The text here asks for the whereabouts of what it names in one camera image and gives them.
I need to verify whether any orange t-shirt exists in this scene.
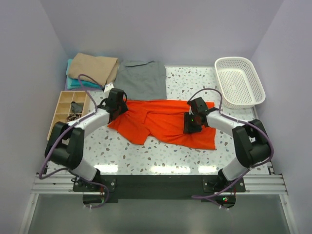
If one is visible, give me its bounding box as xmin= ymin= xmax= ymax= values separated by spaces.
xmin=108 ymin=100 xmax=216 ymax=150

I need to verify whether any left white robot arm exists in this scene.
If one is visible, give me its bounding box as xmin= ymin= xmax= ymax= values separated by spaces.
xmin=43 ymin=88 xmax=128 ymax=192

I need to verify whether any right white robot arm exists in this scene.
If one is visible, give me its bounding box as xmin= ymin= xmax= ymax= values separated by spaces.
xmin=184 ymin=97 xmax=273 ymax=193

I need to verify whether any grey folded t-shirt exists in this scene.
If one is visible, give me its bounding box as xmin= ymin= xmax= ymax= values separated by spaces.
xmin=114 ymin=60 xmax=167 ymax=101

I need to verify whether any beige folded t-shirt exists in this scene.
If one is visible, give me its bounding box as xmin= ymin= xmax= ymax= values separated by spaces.
xmin=68 ymin=53 xmax=119 ymax=86

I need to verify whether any grey item in tray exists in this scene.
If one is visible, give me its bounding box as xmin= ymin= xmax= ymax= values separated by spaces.
xmin=71 ymin=101 xmax=83 ymax=114

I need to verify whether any black white patterned item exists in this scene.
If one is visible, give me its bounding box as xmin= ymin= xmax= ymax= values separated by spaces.
xmin=66 ymin=113 xmax=81 ymax=122

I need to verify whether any teal folded t-shirt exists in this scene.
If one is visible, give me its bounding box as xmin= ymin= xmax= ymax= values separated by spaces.
xmin=66 ymin=58 xmax=111 ymax=90

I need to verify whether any wooden compartment tray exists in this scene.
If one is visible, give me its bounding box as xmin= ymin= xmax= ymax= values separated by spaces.
xmin=47 ymin=91 xmax=90 ymax=140

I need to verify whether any white plastic basket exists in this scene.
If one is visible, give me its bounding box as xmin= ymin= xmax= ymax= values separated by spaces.
xmin=214 ymin=57 xmax=266 ymax=109

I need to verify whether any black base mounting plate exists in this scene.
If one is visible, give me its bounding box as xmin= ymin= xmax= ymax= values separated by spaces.
xmin=73 ymin=174 xmax=245 ymax=204

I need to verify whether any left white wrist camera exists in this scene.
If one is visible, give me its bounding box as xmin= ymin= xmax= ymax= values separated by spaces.
xmin=103 ymin=82 xmax=114 ymax=93

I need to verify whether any aluminium rail frame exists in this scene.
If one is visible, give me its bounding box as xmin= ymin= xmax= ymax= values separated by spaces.
xmin=24 ymin=107 xmax=291 ymax=234

